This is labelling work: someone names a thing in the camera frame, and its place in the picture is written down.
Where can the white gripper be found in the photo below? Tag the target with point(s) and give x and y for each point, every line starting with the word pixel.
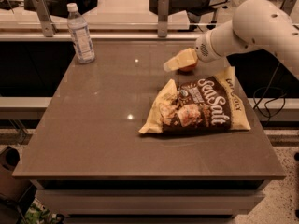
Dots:
pixel 203 50

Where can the red apple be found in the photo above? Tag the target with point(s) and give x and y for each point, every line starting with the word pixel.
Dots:
pixel 187 60

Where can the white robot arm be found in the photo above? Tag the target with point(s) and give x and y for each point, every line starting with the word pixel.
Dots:
pixel 256 24

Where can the clear plastic water bottle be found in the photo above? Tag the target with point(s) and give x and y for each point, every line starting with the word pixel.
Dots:
pixel 80 34

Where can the sea salt popcorn bag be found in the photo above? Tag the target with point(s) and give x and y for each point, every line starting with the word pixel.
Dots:
pixel 205 104

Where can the gray table drawer base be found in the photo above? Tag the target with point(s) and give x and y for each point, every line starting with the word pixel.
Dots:
pixel 92 203

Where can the green patterned bag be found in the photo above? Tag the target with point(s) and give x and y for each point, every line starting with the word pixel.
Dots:
pixel 38 213

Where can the brown bin at left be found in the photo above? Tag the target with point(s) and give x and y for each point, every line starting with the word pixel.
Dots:
pixel 11 187

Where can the middle metal railing bracket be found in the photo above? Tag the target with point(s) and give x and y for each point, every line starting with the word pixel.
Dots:
pixel 163 8

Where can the metal railing bracket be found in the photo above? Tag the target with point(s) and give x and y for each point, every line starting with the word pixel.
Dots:
pixel 47 25
pixel 287 6
pixel 163 8

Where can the right metal railing bracket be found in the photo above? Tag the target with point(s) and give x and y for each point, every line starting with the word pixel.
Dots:
pixel 287 6

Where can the left metal railing bracket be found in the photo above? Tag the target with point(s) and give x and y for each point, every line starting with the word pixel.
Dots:
pixel 47 25

